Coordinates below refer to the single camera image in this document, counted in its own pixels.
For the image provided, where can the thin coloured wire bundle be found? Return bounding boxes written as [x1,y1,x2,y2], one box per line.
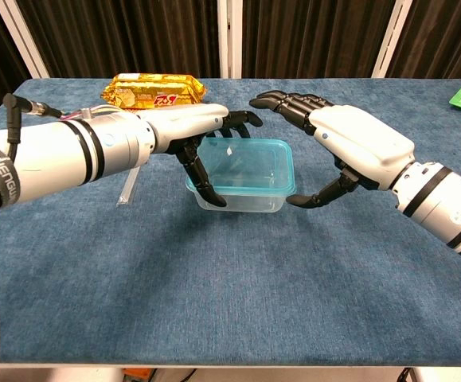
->
[58,103,136,121]

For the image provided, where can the blue translucent lid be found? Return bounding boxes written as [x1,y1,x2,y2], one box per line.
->
[185,136,299,201]

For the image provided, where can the blue velvet tablecloth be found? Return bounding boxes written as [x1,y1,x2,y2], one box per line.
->
[0,77,461,365]

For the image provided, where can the clear wrapped drinking straw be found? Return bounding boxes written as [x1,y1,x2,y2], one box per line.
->
[115,166,140,209]

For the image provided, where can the orange object under table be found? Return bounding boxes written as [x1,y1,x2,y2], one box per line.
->
[121,368,154,382]

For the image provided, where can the clear plastic container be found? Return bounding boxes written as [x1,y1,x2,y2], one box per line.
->
[189,139,295,215]

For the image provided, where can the dark pleated curtain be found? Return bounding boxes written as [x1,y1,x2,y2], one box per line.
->
[0,0,461,128]

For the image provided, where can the golden biscuit package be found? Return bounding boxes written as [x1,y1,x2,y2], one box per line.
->
[100,72,208,111]

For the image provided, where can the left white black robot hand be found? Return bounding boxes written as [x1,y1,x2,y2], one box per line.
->
[136,102,264,209]

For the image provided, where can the white slanted frame post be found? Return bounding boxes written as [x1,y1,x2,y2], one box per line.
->
[370,0,415,80]
[0,0,51,80]

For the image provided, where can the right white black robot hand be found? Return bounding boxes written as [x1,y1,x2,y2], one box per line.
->
[248,90,416,210]

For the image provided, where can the white upright frame post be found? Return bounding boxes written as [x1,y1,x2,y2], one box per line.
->
[217,0,232,80]
[229,0,244,80]

